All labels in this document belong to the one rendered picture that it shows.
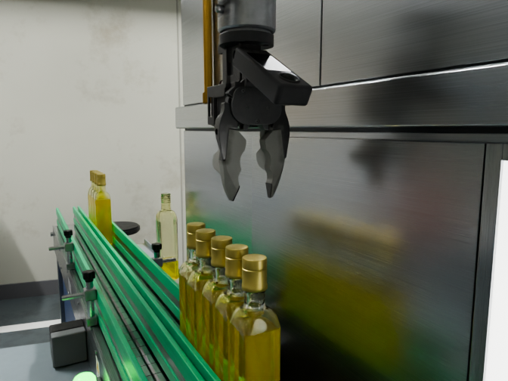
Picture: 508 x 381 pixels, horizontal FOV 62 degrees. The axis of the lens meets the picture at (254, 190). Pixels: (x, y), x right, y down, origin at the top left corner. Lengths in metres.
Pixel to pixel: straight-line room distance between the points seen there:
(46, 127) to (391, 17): 3.31
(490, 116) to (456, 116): 0.04
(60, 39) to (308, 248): 3.27
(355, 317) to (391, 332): 0.07
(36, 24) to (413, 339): 3.55
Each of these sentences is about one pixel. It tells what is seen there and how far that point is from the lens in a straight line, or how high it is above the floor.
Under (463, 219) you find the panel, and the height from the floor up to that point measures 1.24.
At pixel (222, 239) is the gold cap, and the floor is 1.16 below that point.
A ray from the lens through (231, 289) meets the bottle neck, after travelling 0.64.
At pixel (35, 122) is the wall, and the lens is 3.73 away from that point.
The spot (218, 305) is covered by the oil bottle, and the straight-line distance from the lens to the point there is 0.66.
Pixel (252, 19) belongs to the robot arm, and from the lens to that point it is 0.56.
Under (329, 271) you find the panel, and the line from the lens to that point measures 0.65.
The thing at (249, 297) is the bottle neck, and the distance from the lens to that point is 0.59.
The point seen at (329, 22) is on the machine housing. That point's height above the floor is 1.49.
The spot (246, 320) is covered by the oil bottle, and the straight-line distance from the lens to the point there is 0.59.
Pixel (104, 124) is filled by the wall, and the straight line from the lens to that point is 3.68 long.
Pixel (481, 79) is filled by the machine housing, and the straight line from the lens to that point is 0.48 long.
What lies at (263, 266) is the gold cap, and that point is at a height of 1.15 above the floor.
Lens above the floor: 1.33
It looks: 8 degrees down
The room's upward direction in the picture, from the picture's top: straight up
